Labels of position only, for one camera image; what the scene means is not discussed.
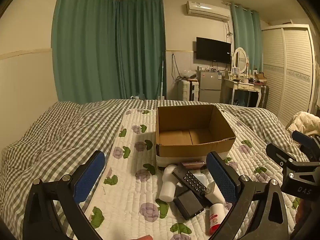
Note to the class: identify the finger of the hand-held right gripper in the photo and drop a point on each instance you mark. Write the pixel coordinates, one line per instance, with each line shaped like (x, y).
(301, 137)
(277, 152)

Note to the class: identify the black wall television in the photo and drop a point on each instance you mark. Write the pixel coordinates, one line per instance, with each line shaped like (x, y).
(212, 50)

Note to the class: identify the black keypad remote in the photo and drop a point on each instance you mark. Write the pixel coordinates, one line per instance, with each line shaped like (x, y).
(192, 180)

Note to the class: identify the oval white vanity mirror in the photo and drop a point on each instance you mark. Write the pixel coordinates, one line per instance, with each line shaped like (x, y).
(240, 57)

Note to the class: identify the clear plastic bag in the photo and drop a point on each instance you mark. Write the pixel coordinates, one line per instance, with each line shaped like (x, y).
(187, 74)

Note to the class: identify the white dressing table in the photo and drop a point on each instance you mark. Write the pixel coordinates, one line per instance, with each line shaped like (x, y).
(240, 87)

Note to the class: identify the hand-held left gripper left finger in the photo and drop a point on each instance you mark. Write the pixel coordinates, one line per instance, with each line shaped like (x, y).
(90, 175)

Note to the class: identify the white cylindrical bottle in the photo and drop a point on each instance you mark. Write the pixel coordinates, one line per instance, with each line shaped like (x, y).
(167, 190)

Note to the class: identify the floral quilted mat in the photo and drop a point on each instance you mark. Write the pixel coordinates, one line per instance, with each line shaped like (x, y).
(135, 160)

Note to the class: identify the green curtain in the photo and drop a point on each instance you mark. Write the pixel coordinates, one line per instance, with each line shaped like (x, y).
(140, 50)
(246, 37)
(82, 45)

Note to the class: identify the white hard suitcase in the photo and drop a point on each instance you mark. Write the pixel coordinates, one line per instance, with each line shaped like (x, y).
(186, 90)

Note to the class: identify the white louvered wardrobe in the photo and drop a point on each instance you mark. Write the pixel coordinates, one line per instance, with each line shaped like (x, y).
(287, 72)

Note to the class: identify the small silver fridge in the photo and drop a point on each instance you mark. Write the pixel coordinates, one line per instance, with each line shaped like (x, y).
(208, 85)

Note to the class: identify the black rectangular box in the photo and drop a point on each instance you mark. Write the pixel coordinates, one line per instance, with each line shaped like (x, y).
(187, 205)

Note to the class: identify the dark suitcase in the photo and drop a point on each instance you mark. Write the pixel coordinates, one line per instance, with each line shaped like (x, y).
(264, 96)

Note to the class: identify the white squeeze tube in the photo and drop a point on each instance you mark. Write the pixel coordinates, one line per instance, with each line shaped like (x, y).
(215, 197)

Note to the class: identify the small rounded earbuds case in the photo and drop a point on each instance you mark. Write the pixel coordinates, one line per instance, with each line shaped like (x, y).
(201, 177)

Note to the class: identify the white upright pole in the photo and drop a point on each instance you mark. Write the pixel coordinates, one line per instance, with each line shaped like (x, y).
(162, 80)

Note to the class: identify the checked blanket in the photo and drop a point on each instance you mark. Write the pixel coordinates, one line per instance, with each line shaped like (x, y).
(62, 130)

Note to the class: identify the brown box on dresser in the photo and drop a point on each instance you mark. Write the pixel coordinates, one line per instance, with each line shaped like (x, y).
(261, 77)

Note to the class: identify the cream puffer jacket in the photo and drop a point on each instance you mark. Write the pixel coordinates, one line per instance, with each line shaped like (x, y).
(302, 122)

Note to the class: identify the reddish packet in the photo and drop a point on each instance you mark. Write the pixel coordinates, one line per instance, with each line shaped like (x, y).
(193, 164)

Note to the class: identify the white air conditioner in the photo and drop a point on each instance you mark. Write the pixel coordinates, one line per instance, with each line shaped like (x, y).
(207, 11)

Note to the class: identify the brown cardboard box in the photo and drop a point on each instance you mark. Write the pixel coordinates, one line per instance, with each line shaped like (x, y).
(175, 120)

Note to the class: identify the red and white bottle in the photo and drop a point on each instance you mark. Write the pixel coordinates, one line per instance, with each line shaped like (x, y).
(216, 217)

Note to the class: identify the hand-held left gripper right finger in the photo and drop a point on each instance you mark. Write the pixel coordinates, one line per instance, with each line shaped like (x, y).
(222, 177)

